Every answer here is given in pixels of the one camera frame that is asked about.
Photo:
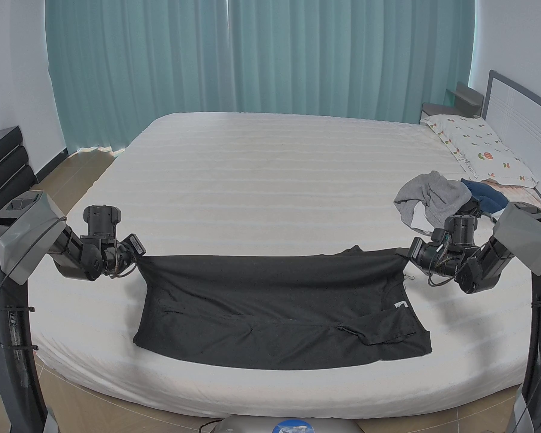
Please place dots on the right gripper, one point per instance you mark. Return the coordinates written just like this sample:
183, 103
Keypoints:
433, 258

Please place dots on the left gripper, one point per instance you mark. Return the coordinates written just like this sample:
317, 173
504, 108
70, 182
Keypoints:
128, 254

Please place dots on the black T-shirt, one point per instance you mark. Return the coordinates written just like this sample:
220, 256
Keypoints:
270, 305

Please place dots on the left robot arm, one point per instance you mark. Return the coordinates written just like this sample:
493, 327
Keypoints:
25, 232

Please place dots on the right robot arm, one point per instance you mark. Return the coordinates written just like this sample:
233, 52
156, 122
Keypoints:
523, 237

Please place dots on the bed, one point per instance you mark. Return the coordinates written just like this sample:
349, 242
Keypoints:
261, 183

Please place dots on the grey garment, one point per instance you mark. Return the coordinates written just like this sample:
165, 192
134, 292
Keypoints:
437, 194

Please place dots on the dark blue garment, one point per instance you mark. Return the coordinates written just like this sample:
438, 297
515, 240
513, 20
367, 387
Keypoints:
489, 199

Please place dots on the white printed pillow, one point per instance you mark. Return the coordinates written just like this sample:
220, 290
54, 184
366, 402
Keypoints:
482, 147

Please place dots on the dark grey chest of drawers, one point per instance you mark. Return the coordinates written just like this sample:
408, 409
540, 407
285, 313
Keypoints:
2, 169

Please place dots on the dark grey bedside table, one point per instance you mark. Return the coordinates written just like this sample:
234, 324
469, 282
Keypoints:
460, 102

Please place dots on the blue-green curtain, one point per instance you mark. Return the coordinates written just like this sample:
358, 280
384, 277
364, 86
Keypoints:
139, 52
351, 43

